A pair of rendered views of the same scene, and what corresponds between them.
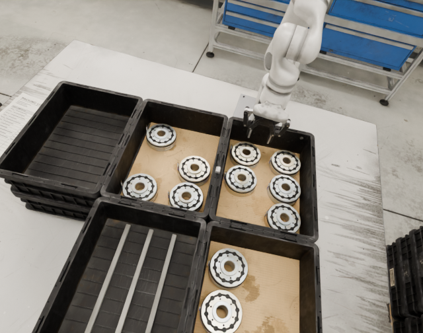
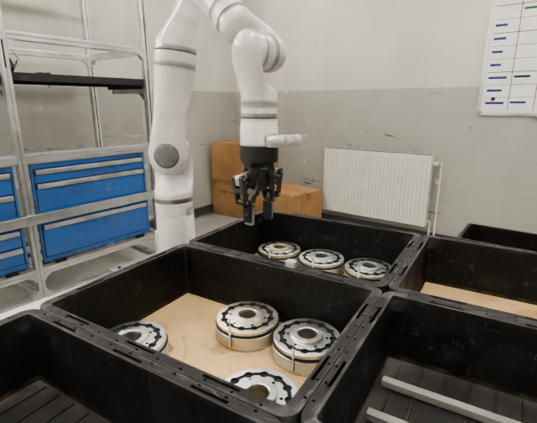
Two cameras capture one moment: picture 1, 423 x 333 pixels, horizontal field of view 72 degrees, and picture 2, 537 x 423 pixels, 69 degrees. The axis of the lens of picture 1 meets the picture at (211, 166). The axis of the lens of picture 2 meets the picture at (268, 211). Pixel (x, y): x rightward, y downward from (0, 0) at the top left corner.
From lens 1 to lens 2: 0.73 m
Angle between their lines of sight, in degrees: 60
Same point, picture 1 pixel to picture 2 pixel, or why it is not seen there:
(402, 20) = (118, 185)
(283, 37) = (260, 36)
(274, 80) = (265, 99)
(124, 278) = not seen: outside the picture
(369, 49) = (110, 227)
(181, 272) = (462, 390)
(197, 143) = (181, 315)
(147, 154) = not seen: hidden behind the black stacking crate
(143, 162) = not seen: hidden behind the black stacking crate
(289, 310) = (500, 302)
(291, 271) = (442, 289)
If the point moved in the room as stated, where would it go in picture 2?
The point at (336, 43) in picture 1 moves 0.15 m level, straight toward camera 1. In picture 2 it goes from (70, 240) to (78, 247)
